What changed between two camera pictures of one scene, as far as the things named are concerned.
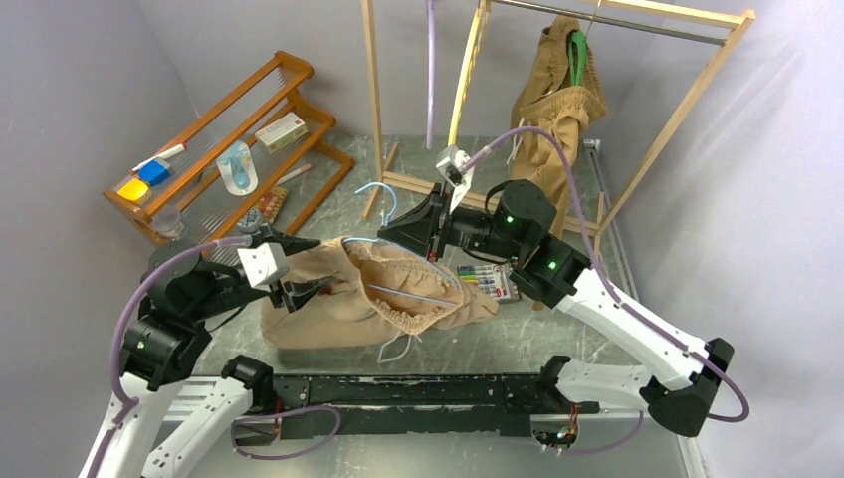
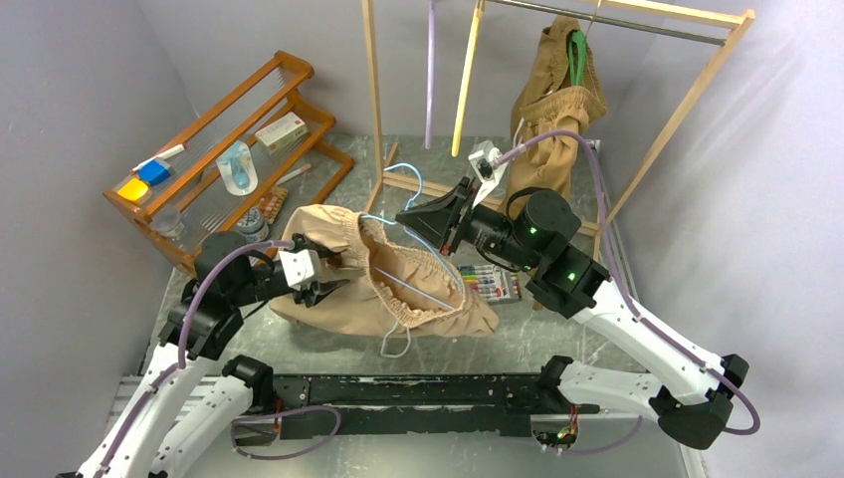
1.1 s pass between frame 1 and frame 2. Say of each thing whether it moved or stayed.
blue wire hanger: moved
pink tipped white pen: stayed
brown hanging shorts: stayed
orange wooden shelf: stayed
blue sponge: stayed
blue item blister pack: stayed
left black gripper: moved
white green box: stayed
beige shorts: moved
